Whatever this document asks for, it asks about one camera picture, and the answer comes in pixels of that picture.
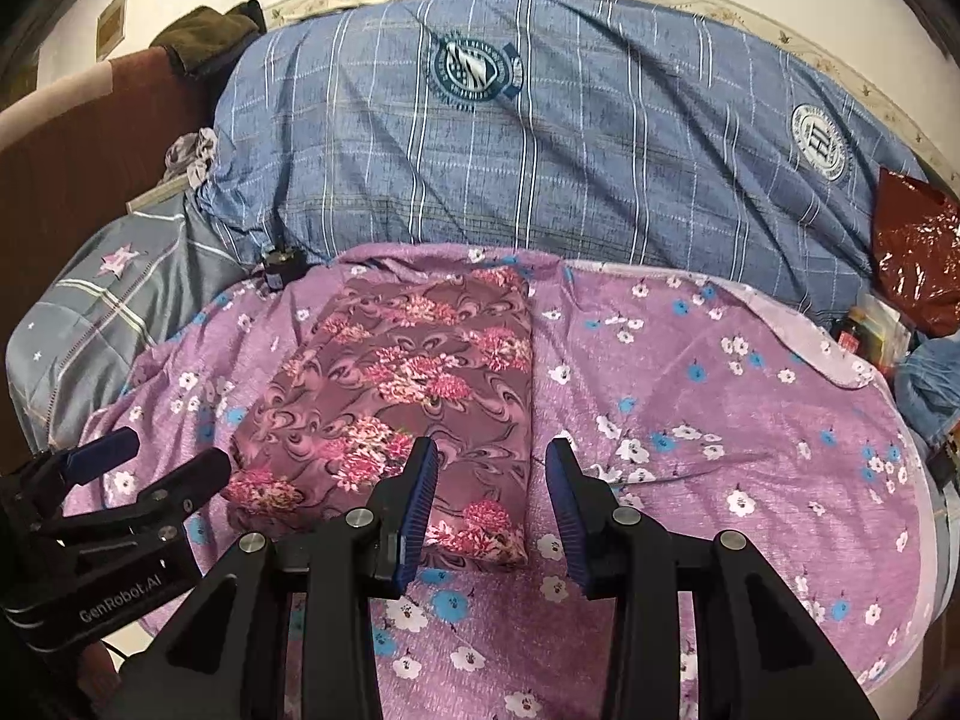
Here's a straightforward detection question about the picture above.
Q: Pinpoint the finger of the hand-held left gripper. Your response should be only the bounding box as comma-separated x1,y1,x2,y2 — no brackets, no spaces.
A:
34,427,142,490
112,448,233,535

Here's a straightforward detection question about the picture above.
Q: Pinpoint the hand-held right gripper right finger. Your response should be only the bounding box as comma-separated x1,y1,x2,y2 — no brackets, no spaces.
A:
544,436,882,720

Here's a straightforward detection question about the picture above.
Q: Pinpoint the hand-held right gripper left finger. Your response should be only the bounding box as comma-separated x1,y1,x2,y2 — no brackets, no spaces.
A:
105,436,440,720

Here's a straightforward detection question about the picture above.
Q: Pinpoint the maroon floral garment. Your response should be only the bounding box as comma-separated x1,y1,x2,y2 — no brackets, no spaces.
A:
223,266,535,572

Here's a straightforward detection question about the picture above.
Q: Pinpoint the grey striped pillow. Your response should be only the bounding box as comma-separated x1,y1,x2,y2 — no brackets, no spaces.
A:
6,199,271,451

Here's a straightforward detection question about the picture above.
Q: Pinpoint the purple floral blanket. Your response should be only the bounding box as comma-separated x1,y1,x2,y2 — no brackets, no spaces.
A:
64,242,938,720

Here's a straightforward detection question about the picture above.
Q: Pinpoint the small black device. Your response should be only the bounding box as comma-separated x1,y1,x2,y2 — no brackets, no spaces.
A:
259,247,308,292

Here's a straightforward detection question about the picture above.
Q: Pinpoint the brown headboard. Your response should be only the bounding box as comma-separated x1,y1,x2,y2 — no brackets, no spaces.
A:
0,45,218,361

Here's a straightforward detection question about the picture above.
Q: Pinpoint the grey crumpled cloth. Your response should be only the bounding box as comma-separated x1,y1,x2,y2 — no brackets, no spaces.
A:
161,127,220,192

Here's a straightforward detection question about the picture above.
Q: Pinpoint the blue plaid quilt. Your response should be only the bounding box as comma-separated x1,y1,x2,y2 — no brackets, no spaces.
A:
191,0,931,331

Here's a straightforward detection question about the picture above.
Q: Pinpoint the pile of small packets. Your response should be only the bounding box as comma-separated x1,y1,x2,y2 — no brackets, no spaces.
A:
832,292,912,383

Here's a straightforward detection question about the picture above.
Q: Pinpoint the blue denim cloth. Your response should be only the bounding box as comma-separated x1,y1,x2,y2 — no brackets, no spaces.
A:
892,334,960,451

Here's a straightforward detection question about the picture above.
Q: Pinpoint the dark olive cloth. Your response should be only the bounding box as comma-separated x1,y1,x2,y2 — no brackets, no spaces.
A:
150,0,265,80

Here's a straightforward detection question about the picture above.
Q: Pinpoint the red plastic bag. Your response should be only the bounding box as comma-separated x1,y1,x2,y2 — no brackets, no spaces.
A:
870,167,960,338

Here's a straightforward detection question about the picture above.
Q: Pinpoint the thin black cable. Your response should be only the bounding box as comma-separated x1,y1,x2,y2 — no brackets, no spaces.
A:
90,634,151,667

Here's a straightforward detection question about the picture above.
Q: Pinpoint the yellowish wall picture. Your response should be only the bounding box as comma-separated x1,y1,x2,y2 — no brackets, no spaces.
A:
95,0,130,61

